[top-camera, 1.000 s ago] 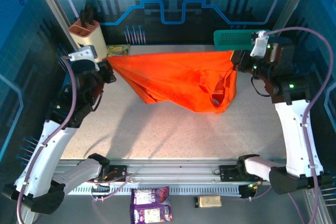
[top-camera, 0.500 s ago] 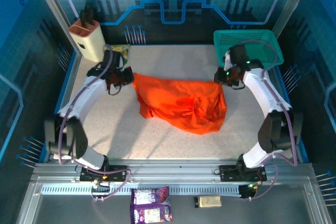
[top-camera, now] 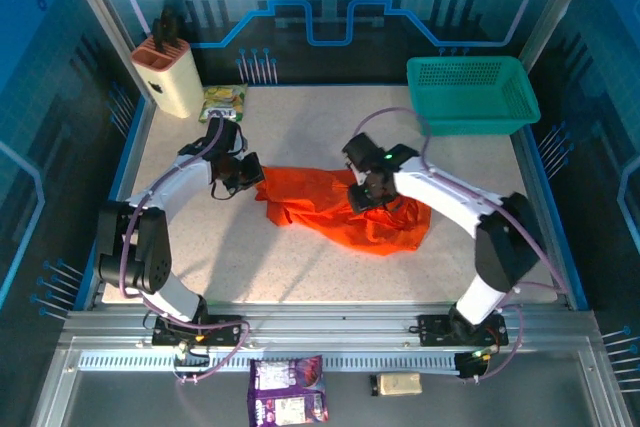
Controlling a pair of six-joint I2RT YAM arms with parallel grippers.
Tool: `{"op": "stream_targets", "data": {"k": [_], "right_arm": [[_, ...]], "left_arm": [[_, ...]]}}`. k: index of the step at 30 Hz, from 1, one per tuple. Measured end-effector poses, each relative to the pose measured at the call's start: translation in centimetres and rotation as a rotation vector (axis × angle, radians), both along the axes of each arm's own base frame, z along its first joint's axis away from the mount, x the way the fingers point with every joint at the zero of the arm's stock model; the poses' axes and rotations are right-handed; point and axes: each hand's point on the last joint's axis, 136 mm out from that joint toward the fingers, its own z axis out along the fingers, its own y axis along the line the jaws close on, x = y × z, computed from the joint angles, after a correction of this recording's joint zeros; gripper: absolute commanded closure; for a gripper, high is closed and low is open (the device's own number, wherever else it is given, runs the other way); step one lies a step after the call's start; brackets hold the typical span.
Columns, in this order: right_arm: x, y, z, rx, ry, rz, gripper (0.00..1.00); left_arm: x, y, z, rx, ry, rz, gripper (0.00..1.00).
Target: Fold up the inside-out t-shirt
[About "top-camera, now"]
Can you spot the orange t-shirt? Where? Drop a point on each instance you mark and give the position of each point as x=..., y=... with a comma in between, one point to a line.
x=320, y=192

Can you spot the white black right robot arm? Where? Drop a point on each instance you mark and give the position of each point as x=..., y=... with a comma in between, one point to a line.
x=440, y=192

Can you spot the green yellow snack bag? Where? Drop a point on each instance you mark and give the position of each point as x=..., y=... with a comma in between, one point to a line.
x=223, y=104

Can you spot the beige knife block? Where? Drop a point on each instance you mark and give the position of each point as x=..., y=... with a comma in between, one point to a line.
x=175, y=82

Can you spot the teal plastic basket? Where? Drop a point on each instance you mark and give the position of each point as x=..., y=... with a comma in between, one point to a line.
x=475, y=124

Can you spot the beige sponge with black end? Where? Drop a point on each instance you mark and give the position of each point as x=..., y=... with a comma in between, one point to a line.
x=400, y=384

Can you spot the purple snack bag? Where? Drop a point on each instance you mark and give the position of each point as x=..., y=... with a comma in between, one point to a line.
x=287, y=392

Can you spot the long aluminium frame rail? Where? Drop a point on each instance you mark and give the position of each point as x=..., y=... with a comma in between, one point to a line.
x=325, y=327

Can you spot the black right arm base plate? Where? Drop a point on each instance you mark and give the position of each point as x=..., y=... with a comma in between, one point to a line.
x=432, y=329

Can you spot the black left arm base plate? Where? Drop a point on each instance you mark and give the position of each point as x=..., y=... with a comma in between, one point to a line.
x=225, y=329

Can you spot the black connector bracket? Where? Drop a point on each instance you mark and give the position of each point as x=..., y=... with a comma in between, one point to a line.
x=470, y=367

